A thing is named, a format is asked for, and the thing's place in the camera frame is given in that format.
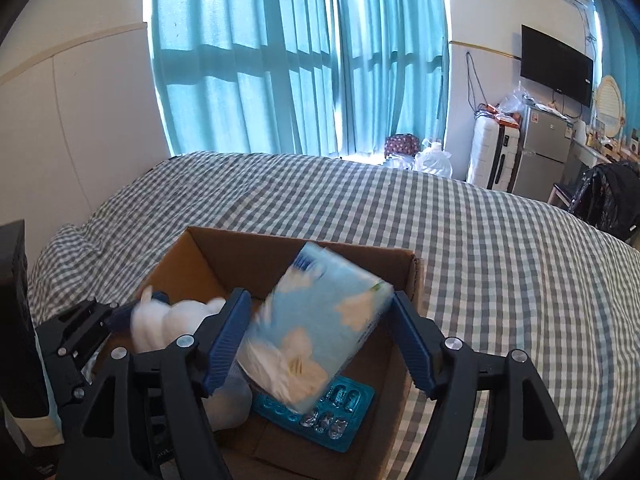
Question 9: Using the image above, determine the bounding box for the white cloth bundle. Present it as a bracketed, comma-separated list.
[131, 285, 228, 353]

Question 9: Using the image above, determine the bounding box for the clear plastic bag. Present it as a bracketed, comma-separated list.
[498, 81, 537, 117]
[414, 142, 454, 178]

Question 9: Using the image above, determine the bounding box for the black hanging cable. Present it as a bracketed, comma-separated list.
[466, 51, 488, 112]

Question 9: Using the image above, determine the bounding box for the teal window curtain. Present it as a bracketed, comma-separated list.
[150, 0, 449, 159]

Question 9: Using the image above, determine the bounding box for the teal pill blister pack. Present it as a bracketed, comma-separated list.
[250, 374, 376, 454]

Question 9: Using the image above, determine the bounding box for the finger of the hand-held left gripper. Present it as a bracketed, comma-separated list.
[46, 350, 103, 418]
[34, 290, 169, 361]

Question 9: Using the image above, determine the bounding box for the white hard suitcase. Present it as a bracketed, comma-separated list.
[466, 114, 523, 192]

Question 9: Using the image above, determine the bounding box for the white crumpled cloth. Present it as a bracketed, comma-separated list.
[202, 373, 253, 432]

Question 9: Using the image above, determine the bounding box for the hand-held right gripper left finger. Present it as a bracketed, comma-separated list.
[59, 287, 253, 480]

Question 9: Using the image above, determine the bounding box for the silver small fridge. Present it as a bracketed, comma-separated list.
[510, 103, 575, 201]

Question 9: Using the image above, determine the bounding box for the black wall television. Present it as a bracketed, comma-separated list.
[520, 24, 595, 108]

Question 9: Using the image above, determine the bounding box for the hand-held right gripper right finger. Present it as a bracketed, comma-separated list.
[391, 289, 582, 480]

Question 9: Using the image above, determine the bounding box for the grey checked bed cover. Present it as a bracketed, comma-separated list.
[26, 151, 640, 480]

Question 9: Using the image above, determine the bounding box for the brown cardboard box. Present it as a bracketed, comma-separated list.
[80, 225, 422, 480]

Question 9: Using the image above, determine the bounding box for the white desk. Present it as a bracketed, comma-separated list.
[573, 139, 631, 166]

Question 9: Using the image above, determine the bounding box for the oval wall mirror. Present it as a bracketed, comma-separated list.
[596, 75, 628, 140]

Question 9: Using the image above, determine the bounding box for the dark floral bag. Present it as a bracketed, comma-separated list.
[384, 133, 420, 158]

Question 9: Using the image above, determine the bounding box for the blue and white tissue pack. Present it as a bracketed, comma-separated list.
[235, 241, 396, 413]

